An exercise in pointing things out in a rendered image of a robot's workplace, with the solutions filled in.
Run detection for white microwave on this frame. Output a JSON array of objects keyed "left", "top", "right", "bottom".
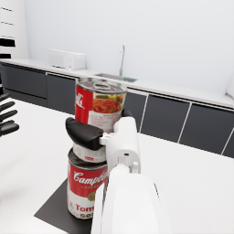
[{"left": 46, "top": 48, "right": 87, "bottom": 71}]

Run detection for white tall cabinet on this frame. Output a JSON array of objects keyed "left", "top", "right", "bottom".
[{"left": 0, "top": 0, "right": 30, "bottom": 60}]

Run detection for dark grey square mat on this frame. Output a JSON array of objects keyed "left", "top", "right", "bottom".
[{"left": 33, "top": 178, "right": 94, "bottom": 234}]

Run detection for red Campbell's tomato soup can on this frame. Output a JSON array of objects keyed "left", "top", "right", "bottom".
[{"left": 66, "top": 147, "right": 110, "bottom": 220}]

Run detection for dark grey kitchen counter cabinets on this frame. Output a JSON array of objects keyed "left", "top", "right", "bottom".
[{"left": 0, "top": 61, "right": 234, "bottom": 159}]

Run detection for silver faucet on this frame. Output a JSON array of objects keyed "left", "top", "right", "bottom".
[{"left": 118, "top": 45, "right": 126, "bottom": 77}]

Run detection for red can with food picture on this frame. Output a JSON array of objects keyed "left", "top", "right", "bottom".
[{"left": 72, "top": 77, "right": 128, "bottom": 164}]

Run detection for kitchen sink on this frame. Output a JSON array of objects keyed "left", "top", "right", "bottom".
[{"left": 94, "top": 72, "right": 138, "bottom": 83}]

